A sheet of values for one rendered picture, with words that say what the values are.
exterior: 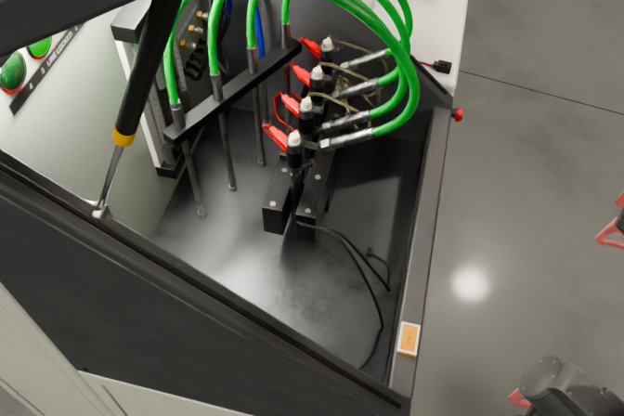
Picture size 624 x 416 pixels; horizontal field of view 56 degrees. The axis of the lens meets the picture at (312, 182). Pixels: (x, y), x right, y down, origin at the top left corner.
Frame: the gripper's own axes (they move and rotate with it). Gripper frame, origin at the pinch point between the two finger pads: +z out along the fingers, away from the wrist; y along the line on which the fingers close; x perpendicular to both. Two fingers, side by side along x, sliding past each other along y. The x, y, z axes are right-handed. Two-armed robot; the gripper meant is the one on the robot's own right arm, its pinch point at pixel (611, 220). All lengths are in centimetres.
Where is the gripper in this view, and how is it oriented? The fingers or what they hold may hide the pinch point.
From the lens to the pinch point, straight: 114.4
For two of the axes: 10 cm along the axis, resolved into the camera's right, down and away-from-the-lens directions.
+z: -3.7, 3.2, 8.7
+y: -6.0, 6.3, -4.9
